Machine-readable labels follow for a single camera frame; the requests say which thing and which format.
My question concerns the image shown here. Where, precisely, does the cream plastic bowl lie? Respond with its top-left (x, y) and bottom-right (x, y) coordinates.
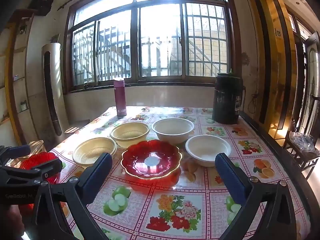
top-left (72, 137), bottom-right (117, 167)
top-left (110, 122), bottom-right (150, 148)

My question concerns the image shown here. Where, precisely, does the red gold-rimmed flower plate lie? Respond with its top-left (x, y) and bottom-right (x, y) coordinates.
top-left (120, 140), bottom-right (183, 180)

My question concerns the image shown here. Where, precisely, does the white paper bowl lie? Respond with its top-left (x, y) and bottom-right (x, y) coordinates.
top-left (152, 118), bottom-right (195, 145)
top-left (185, 135), bottom-right (231, 167)

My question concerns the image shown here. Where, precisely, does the white tower air conditioner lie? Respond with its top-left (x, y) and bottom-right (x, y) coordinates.
top-left (42, 42), bottom-right (69, 144)

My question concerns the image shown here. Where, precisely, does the dark wooden chair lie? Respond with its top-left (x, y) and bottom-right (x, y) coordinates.
top-left (283, 94), bottom-right (319, 180)

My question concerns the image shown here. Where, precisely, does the clear plastic bag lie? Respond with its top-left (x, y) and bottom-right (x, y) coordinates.
top-left (289, 131), bottom-right (319, 154)

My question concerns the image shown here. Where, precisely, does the floral fruit tablecloth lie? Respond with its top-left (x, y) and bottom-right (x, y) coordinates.
top-left (53, 106), bottom-right (311, 239)

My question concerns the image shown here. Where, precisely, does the dark wooden door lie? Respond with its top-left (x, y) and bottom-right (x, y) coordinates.
top-left (299, 31), bottom-right (319, 140)

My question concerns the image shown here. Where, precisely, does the magenta thermos bottle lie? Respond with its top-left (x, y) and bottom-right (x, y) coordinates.
top-left (113, 78), bottom-right (127, 118)

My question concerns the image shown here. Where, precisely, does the black electric kettle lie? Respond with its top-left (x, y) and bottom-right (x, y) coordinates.
top-left (212, 71), bottom-right (244, 125)

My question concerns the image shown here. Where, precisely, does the dark framed window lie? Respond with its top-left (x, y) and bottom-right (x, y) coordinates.
top-left (63, 0), bottom-right (235, 92)

